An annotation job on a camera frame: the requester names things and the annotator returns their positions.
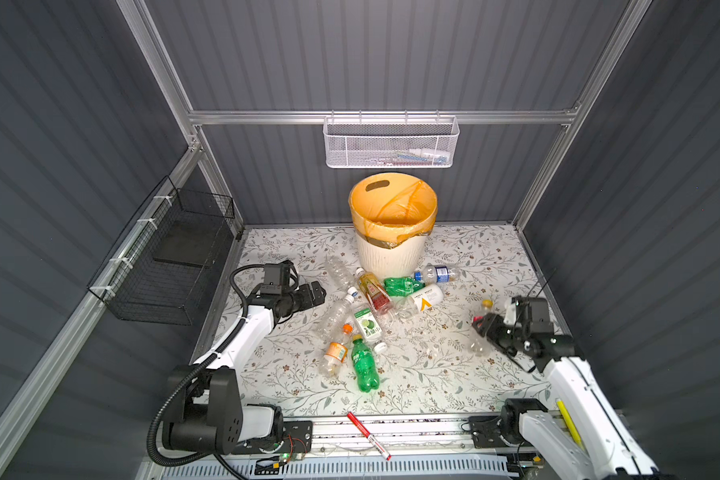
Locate clear crushed bottle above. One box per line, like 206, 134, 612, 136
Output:
325, 256, 356, 292

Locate clear bottle white cap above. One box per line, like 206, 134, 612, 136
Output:
318, 287, 359, 340

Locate orange label bottle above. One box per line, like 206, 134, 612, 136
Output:
320, 323, 354, 377

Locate white yellow logo bottle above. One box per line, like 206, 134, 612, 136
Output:
396, 284, 444, 318

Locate large green soda bottle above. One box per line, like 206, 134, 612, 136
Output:
351, 334, 381, 392

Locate pink label bottle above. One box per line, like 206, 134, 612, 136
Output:
467, 299, 494, 357

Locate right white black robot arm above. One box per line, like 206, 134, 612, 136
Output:
472, 307, 675, 479

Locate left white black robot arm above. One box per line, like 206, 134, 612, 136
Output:
146, 281, 326, 467

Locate cream ribbed waste bin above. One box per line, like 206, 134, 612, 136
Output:
355, 233, 429, 280

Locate orange plastic bin liner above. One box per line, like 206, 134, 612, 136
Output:
348, 172, 438, 249

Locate green lime label bottle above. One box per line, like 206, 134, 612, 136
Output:
353, 308, 383, 344

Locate red yellow tea bottle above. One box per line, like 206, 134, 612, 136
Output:
355, 267, 393, 315

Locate floral table mat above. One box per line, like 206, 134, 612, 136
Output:
240, 225, 558, 416

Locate yellow highlighter pen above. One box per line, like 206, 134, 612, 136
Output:
556, 399, 585, 450

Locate crushed green bottle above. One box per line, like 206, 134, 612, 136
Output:
383, 277, 426, 297

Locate blue label water bottle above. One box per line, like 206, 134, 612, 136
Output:
413, 264, 462, 285

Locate red marker pen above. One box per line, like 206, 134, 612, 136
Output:
346, 412, 392, 461

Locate items in white basket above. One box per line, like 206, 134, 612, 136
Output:
363, 148, 452, 167

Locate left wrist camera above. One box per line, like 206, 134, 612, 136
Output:
260, 260, 299, 295

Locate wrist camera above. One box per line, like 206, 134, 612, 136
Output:
512, 297, 554, 339
260, 260, 299, 295

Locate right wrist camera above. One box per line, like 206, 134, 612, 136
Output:
512, 297, 554, 339

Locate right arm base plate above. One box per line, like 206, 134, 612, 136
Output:
467, 414, 517, 448

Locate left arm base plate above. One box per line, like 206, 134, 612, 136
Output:
232, 421, 314, 456

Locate black wire mesh basket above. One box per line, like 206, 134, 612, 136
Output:
88, 178, 237, 327

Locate white wire mesh basket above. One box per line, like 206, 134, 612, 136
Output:
322, 115, 460, 169

